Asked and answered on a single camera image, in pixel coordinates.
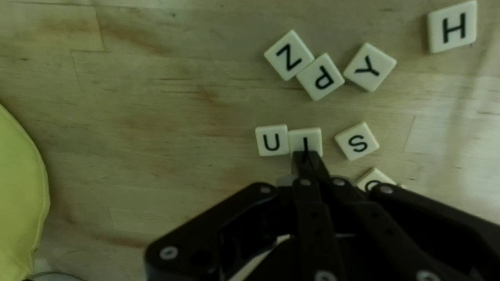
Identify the tile letter U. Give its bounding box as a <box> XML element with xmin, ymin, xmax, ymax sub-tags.
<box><xmin>255</xmin><ymin>125</ymin><xmax>289</xmax><ymax>156</ymax></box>

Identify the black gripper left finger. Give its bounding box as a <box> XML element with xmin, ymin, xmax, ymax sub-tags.
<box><xmin>292</xmin><ymin>151</ymin><xmax>345</xmax><ymax>281</ymax></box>

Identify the yellow banana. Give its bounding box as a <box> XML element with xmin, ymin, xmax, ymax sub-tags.
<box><xmin>0</xmin><ymin>106</ymin><xmax>50</xmax><ymax>281</ymax></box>

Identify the tile letter T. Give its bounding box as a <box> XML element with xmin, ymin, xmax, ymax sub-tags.
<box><xmin>289</xmin><ymin>128</ymin><xmax>323</xmax><ymax>156</ymax></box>

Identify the tile letter Y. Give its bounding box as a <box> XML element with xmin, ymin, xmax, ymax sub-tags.
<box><xmin>344</xmin><ymin>42</ymin><xmax>397</xmax><ymax>92</ymax></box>

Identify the tile letter H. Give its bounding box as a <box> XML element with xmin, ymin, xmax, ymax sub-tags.
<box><xmin>427</xmin><ymin>0</ymin><xmax>478</xmax><ymax>53</ymax></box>

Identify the tile letter P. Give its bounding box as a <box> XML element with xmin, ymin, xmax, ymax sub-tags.
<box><xmin>297</xmin><ymin>53</ymin><xmax>345</xmax><ymax>101</ymax></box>

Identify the tile letter Z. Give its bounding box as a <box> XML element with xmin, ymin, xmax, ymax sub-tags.
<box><xmin>264</xmin><ymin>29</ymin><xmax>314</xmax><ymax>81</ymax></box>

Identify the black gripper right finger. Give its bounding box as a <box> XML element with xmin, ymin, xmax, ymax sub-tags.
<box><xmin>309</xmin><ymin>151</ymin><xmax>464</xmax><ymax>281</ymax></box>

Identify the tile letter O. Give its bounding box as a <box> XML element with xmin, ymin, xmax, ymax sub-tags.
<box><xmin>356</xmin><ymin>167</ymin><xmax>394</xmax><ymax>190</ymax></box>

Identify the tile letter S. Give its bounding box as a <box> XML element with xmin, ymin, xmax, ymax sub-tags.
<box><xmin>336</xmin><ymin>122</ymin><xmax>380</xmax><ymax>161</ymax></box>

